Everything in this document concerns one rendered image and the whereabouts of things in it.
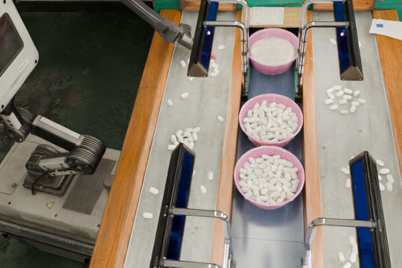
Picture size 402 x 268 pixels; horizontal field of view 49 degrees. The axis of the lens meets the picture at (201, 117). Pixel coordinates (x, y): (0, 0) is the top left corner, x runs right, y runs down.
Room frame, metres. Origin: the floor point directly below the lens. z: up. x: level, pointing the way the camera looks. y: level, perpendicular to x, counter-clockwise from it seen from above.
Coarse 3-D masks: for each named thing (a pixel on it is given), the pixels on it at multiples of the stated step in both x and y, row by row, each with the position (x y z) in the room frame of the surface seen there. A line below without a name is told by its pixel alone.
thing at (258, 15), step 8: (256, 8) 1.87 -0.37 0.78; (264, 8) 1.86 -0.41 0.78; (272, 8) 1.85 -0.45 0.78; (280, 8) 1.85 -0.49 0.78; (256, 16) 1.81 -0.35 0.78; (264, 16) 1.80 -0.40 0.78; (272, 16) 1.79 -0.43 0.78; (280, 16) 1.78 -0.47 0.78; (256, 24) 1.75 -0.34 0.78; (264, 24) 1.74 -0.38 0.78; (272, 24) 1.73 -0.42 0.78; (280, 24) 1.72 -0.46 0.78
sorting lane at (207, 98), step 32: (192, 32) 1.81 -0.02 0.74; (224, 32) 1.77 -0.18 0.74; (224, 64) 1.54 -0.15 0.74; (192, 96) 1.36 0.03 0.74; (224, 96) 1.33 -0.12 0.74; (160, 128) 1.21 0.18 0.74; (192, 128) 1.18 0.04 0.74; (160, 160) 1.04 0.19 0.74; (160, 192) 0.89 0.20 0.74; (192, 192) 0.87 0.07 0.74; (192, 224) 0.74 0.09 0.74; (128, 256) 0.65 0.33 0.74; (192, 256) 0.62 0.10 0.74
